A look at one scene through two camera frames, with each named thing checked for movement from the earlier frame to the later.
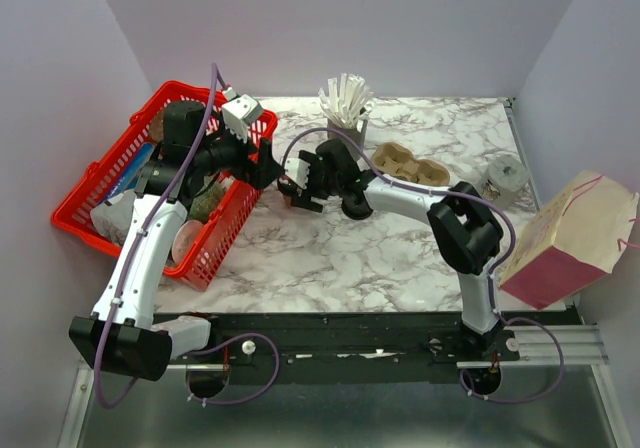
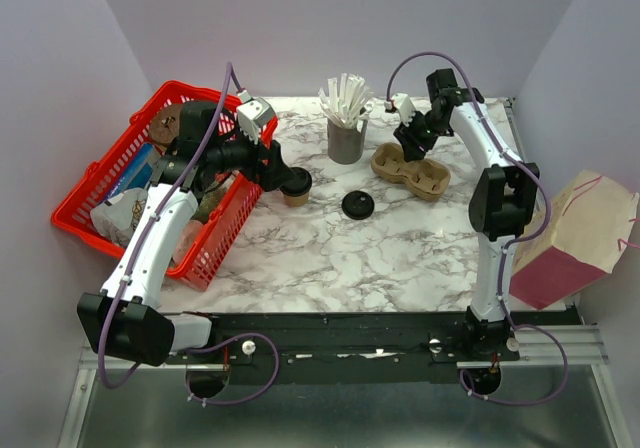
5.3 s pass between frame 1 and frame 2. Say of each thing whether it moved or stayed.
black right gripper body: moved
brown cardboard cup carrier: stayed
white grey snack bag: stayed
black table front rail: stayed
